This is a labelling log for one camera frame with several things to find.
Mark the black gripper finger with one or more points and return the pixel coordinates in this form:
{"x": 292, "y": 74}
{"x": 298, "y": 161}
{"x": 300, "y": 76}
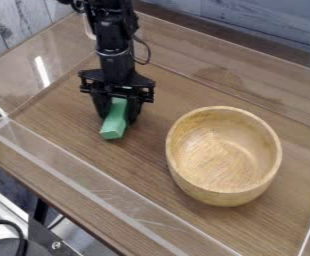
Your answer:
{"x": 133, "y": 103}
{"x": 101, "y": 102}

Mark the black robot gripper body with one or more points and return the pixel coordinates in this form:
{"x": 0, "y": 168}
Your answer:
{"x": 116, "y": 80}

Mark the green rectangular block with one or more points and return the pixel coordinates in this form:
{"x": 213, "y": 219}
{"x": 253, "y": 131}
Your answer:
{"x": 115, "y": 122}

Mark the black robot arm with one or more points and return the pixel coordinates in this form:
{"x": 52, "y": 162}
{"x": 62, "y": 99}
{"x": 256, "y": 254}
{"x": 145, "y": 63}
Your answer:
{"x": 120, "y": 49}

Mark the light wooden bowl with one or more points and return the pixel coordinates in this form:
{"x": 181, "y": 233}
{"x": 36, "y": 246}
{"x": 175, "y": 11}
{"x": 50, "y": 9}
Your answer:
{"x": 223, "y": 155}

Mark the black table leg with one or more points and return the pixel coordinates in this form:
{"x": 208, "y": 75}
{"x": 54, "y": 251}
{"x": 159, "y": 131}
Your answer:
{"x": 40, "y": 211}

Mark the clear acrylic tray enclosure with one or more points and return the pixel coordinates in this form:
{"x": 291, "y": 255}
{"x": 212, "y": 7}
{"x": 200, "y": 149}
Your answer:
{"x": 111, "y": 185}

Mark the grey metal bracket with screw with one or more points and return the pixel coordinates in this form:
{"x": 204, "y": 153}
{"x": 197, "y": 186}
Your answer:
{"x": 44, "y": 243}

